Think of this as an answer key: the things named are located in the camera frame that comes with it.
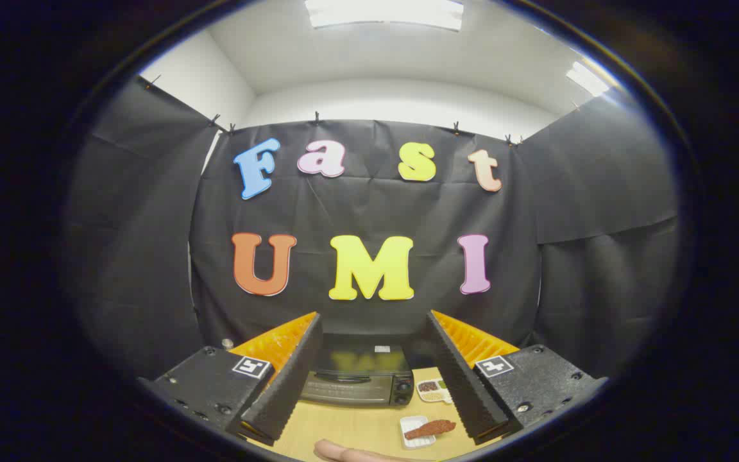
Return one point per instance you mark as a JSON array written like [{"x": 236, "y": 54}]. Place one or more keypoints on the large ceiling light panel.
[{"x": 382, "y": 13}]

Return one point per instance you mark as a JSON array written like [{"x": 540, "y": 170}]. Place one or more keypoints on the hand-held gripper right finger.
[{"x": 462, "y": 385}]

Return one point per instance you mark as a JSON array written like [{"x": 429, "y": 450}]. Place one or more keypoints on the black toaster oven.
[{"x": 356, "y": 385}]

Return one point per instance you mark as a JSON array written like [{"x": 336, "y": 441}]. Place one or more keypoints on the white divided plate with grains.
[{"x": 430, "y": 388}]

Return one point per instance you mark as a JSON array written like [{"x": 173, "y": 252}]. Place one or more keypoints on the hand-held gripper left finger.
[{"x": 286, "y": 385}]

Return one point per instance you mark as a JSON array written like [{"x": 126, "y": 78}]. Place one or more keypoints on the brown steak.
[{"x": 430, "y": 429}]

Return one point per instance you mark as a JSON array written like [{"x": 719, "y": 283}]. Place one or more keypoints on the white rectangular tray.
[{"x": 411, "y": 425}]

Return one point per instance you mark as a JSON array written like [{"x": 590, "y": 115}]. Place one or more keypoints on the small ceiling light panel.
[{"x": 587, "y": 78}]

